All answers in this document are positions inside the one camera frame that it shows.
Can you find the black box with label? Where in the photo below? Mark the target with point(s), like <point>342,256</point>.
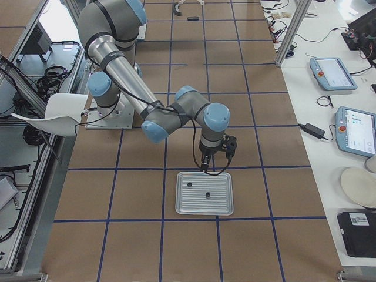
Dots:
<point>358,233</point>

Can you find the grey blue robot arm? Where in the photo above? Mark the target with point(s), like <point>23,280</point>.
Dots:
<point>108,30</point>

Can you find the blue teach pendant far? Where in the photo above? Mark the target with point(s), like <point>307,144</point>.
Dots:
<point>331,74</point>

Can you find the grey brake pad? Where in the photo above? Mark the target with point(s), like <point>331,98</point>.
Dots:
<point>194,18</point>

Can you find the aluminium frame post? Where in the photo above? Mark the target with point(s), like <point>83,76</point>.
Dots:
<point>295,23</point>

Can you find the black power adapter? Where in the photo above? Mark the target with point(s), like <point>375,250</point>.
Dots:
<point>312,130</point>

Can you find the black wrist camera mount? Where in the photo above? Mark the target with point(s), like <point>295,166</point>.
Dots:
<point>229,146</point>

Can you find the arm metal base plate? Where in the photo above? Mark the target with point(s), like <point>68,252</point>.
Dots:
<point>119,117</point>

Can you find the beige plate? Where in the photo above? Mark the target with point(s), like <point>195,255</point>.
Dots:
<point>359,185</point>

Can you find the blue teach pendant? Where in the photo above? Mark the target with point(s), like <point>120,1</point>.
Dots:
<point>355,131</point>
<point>331,74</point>

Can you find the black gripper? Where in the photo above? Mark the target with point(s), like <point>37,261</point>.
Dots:
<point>209,152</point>

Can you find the white plastic chair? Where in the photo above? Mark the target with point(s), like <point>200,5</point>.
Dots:
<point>62,114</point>

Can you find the ribbed metal tray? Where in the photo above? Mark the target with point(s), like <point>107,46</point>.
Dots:
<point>192,200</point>

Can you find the blue teach pendant near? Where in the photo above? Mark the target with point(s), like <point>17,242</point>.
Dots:
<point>355,131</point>

